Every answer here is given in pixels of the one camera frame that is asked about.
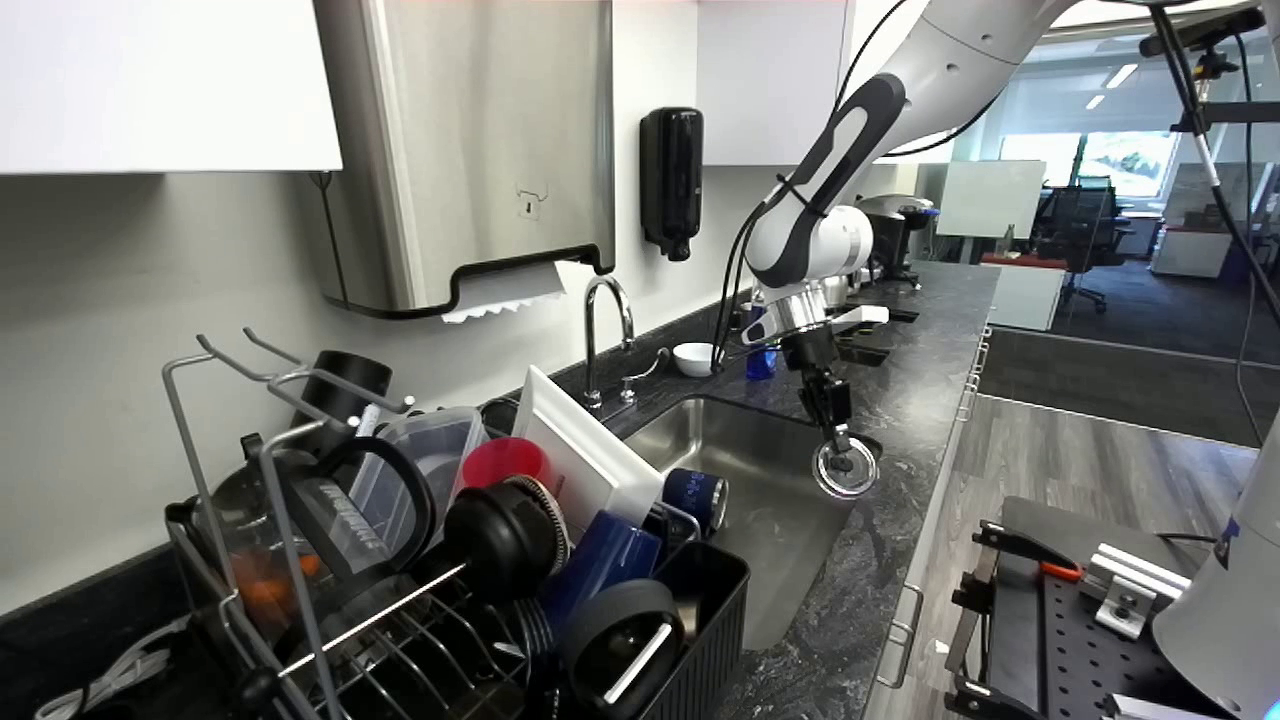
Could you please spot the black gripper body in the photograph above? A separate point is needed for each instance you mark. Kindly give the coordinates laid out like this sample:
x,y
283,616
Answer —
x,y
827,386

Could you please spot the clear drinking glass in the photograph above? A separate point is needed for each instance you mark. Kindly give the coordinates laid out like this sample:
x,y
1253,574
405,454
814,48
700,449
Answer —
x,y
845,469

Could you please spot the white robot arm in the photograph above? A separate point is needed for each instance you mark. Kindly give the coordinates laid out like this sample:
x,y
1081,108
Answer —
x,y
961,53

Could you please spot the red round lid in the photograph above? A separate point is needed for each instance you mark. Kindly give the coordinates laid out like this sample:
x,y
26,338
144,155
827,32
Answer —
x,y
501,461

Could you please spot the stainless steel sink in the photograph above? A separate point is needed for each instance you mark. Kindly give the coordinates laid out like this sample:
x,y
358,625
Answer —
x,y
745,535

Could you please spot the white ceramic bowl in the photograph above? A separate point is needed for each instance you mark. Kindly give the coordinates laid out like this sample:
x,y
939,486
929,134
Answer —
x,y
694,357

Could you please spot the navy steel-rimmed mug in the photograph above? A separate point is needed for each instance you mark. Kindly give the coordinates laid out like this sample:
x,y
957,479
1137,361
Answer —
x,y
696,501

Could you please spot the black coffee machine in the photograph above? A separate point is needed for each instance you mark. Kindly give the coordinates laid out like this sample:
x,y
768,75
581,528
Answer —
x,y
899,254

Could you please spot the chrome sink faucet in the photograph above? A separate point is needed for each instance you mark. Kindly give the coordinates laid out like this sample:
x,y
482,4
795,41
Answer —
x,y
592,345

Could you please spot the white cutting board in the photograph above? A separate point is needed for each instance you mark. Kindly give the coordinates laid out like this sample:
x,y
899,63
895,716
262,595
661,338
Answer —
x,y
581,445

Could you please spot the whiteboard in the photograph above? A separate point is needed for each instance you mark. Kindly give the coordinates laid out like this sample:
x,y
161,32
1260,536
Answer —
x,y
990,202

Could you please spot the blue mug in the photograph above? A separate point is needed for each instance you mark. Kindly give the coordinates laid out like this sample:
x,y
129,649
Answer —
x,y
600,562

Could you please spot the black office chair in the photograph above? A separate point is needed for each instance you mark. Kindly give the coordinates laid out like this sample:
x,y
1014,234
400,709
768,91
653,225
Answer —
x,y
1072,234

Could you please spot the black perforated mounting board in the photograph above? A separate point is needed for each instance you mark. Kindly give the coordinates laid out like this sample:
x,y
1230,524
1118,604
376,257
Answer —
x,y
1104,655

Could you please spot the clear plastic container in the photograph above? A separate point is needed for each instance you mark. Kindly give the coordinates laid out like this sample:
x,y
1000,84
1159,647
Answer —
x,y
424,445

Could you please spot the steel paper towel dispenser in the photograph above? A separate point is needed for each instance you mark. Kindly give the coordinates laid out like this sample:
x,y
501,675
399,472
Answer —
x,y
464,146

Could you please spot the black cup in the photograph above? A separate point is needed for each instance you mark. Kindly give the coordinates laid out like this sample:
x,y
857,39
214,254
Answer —
x,y
347,383

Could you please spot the black dish drying rack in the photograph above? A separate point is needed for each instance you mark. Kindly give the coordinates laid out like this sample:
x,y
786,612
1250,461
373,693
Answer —
x,y
400,655

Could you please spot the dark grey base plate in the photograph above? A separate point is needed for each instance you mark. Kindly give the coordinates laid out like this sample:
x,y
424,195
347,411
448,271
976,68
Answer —
x,y
1066,521

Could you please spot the black wall soap dispenser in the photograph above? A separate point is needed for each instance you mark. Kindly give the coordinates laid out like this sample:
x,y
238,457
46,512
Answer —
x,y
668,180

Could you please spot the silver aluminium bracket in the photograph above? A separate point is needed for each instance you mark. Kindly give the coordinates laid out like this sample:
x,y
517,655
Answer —
x,y
1153,706
1140,585

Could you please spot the black camera stand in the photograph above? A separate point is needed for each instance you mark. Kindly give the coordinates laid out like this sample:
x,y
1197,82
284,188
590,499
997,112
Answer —
x,y
1193,32

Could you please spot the white wall cabinet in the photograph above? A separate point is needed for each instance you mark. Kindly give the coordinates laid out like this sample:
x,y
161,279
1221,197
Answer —
x,y
161,82

